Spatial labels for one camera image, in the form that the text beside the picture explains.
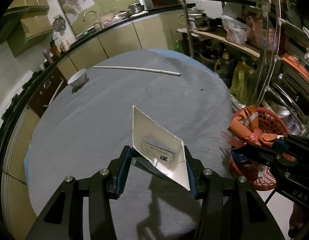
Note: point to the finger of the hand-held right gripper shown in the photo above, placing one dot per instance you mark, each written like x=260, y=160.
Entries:
x=294, y=142
x=257, y=153

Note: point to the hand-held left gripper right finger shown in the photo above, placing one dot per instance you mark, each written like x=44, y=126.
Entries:
x=194, y=177

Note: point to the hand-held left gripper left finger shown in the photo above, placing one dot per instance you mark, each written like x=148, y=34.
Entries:
x=123, y=170

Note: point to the orange red wrapper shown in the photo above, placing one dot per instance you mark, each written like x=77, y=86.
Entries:
x=244, y=127

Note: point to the red plastic basket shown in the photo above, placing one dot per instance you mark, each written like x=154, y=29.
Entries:
x=269, y=120

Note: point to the long white box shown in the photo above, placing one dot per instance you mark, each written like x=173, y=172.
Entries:
x=149, y=132

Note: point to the person's right hand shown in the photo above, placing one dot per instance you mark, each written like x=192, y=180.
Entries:
x=294, y=220

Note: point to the yellow plastic bag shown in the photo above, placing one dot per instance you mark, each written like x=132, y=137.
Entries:
x=240, y=80

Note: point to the orange flat tray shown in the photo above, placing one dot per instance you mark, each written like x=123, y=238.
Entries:
x=294, y=63

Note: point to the oil bottle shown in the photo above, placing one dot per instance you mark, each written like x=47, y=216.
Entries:
x=224, y=65

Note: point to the white bowl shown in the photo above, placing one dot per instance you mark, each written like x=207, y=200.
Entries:
x=77, y=78

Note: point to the long white stick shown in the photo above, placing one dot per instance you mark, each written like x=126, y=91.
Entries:
x=144, y=69

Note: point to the dark built-in cabinet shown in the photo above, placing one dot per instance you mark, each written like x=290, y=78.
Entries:
x=44, y=90

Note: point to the blue cloth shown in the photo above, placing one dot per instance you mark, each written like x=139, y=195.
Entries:
x=184, y=56

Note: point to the white plastic bag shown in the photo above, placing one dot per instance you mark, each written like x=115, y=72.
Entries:
x=234, y=30

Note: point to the green bottle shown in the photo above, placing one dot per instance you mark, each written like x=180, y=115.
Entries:
x=178, y=46

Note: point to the white seasoning bottle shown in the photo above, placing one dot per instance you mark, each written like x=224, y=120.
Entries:
x=64, y=45

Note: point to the pink bottle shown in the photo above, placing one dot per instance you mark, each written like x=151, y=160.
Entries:
x=47, y=55

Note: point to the knife block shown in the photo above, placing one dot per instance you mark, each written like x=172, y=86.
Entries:
x=55, y=48

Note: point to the dark cooking pot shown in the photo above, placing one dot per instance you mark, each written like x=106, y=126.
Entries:
x=205, y=23

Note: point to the hanging metal strainer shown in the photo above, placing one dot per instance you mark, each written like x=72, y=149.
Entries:
x=59, y=23

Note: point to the metal faucet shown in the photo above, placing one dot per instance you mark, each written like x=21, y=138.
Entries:
x=89, y=12

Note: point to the steel pot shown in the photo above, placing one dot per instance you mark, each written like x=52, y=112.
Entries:
x=135, y=8

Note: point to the wall cabinet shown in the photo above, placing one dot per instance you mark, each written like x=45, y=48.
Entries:
x=32, y=30

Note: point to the landscape wall poster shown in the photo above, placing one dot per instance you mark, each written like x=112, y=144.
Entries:
x=94, y=5

